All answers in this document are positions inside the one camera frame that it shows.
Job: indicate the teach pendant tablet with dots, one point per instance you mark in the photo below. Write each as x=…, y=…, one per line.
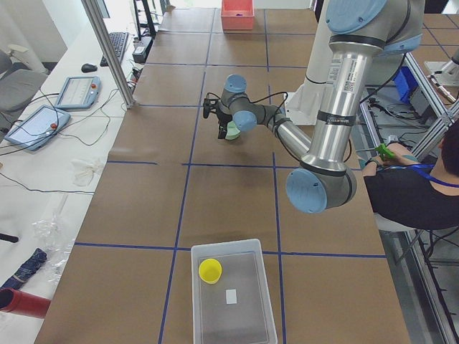
x=78, y=93
x=36, y=130

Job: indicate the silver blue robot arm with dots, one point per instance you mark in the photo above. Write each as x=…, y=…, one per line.
x=358, y=31

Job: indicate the crumpled white tissue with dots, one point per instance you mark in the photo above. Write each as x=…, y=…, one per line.
x=85, y=170

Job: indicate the yellow cup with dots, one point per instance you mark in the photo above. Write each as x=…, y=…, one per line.
x=210, y=271

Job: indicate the clear plastic wrap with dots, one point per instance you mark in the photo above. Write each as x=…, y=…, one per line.
x=56, y=237

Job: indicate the person in black shirt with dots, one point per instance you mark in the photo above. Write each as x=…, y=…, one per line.
x=417, y=195

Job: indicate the person's hand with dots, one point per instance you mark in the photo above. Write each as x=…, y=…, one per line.
x=402, y=156

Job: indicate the grey office chair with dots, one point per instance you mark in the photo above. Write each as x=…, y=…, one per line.
x=17, y=90

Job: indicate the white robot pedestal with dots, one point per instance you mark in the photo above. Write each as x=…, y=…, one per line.
x=302, y=105

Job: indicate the red cylinder tube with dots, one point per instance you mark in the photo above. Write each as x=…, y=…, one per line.
x=22, y=303

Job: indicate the black computer mouse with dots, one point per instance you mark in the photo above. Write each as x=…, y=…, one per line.
x=87, y=67

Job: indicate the aluminium frame post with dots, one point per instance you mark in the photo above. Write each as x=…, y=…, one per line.
x=96, y=20

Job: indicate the black keyboard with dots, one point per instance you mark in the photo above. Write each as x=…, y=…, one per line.
x=119, y=41

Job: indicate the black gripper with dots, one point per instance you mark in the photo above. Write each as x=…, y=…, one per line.
x=225, y=119

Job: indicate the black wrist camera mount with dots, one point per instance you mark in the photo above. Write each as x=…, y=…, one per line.
x=210, y=104

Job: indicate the near teach pendant tablet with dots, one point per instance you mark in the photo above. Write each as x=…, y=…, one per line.
x=36, y=130

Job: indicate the black box on desk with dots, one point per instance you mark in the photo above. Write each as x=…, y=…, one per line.
x=142, y=49

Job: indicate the blue storage bin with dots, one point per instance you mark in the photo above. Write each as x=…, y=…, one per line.
x=405, y=83

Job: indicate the far teach pendant tablet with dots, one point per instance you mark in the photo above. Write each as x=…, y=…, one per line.
x=78, y=93

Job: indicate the white label in box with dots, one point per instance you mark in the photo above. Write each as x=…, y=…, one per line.
x=231, y=296

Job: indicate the mint green bowl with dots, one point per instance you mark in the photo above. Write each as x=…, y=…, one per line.
x=233, y=131

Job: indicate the clear plastic storage box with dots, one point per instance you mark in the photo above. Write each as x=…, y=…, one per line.
x=251, y=319

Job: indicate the pink plastic bin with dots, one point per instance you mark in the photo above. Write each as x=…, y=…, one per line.
x=230, y=21

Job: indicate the green handheld tool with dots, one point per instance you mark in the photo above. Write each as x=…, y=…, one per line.
x=384, y=152

